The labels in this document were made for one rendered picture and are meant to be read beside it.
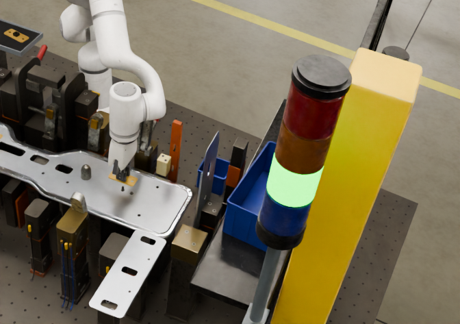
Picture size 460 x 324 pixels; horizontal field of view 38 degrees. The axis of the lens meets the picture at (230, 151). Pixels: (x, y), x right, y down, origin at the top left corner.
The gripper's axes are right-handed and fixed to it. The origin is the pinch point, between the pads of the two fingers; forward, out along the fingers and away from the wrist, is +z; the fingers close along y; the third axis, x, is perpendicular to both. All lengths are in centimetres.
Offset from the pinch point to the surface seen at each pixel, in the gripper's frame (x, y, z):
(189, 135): -2, -65, 38
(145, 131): 0.0, -15.0, -4.7
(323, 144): 59, 65, -91
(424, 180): 104, -167, 108
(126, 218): 6.0, 9.6, 7.9
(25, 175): -29.1, 7.7, 7.9
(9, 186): -38.2, 4.4, 20.5
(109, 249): 6.5, 20.7, 9.8
